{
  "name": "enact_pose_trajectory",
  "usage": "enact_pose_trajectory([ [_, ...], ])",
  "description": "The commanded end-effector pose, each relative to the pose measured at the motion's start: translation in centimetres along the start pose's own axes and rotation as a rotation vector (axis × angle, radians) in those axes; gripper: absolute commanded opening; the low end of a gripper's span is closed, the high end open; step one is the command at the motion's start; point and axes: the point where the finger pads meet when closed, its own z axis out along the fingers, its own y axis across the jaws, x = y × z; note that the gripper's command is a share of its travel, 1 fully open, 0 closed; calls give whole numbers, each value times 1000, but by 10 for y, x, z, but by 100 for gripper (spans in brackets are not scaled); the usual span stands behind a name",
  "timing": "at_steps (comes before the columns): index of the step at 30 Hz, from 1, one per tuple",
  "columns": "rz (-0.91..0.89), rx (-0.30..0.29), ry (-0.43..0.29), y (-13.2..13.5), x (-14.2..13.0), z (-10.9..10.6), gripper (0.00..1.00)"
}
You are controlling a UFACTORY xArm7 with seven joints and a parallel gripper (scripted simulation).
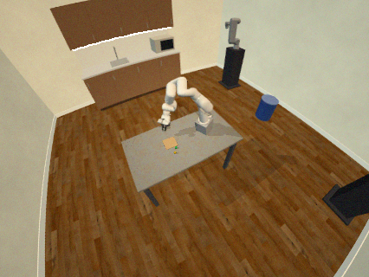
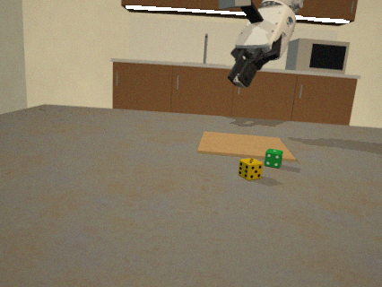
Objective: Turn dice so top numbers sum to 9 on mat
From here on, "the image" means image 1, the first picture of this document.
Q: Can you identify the tan mat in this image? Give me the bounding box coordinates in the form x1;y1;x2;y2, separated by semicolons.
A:
162;137;178;150

